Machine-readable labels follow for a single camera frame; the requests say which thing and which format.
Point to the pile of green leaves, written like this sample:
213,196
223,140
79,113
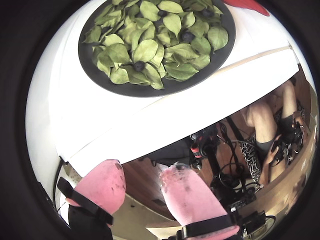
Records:
145,50

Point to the black white patterned cushion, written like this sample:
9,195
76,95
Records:
250,160

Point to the red collapsible silicone cup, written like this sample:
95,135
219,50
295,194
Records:
250,6

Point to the pink-tipped gripper finger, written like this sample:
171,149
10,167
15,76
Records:
190,200
100,185

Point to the dark grey round bowl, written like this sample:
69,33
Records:
86,60

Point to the long wooden dowel rod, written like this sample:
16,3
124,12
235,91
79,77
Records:
262,56

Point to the red black device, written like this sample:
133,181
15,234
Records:
197,150

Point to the seated person with bare legs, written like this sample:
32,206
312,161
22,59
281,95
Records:
262,122

